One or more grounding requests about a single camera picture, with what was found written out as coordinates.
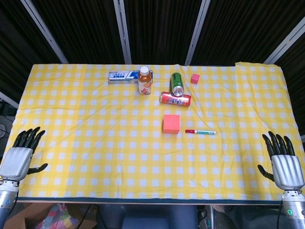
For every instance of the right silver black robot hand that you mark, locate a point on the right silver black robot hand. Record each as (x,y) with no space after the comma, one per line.
(287,170)

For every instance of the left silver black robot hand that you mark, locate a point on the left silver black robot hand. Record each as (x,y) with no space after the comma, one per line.
(15,163)

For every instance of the red-capped marker pen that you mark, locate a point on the red-capped marker pen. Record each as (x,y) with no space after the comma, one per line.
(201,132)

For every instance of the large orange-red block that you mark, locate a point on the large orange-red block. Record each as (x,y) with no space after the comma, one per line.
(171,124)

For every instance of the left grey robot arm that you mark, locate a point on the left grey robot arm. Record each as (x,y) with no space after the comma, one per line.
(6,198)

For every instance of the small pink cube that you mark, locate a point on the small pink cube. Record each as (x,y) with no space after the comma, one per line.
(195,79)

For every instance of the brown cardboard box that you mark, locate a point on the brown cardboard box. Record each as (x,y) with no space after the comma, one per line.
(26,217)

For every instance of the pile of colourful blocks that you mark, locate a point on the pile of colourful blocks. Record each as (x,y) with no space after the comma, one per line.
(59,217)

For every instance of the yellow white checkered tablecloth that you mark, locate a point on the yellow white checkered tablecloth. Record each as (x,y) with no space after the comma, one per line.
(107,148)

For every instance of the table with dark edge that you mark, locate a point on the table with dark edge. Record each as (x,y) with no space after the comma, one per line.
(119,200)

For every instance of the red orange drink can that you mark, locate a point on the red orange drink can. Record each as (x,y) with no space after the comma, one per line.
(175,99)

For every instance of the white blue long box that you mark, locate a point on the white blue long box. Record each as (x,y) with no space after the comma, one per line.
(121,77)

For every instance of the green drink can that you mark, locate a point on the green drink can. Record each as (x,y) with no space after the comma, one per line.
(176,82)

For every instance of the blue chair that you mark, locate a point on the blue chair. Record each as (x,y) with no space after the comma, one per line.
(147,217)

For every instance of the tea bottle with white cap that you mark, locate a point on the tea bottle with white cap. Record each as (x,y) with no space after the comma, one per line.
(145,83)

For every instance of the grey aluminium frame post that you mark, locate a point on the grey aluminium frame post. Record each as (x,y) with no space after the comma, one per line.
(283,47)
(44,31)
(197,31)
(8,99)
(122,31)

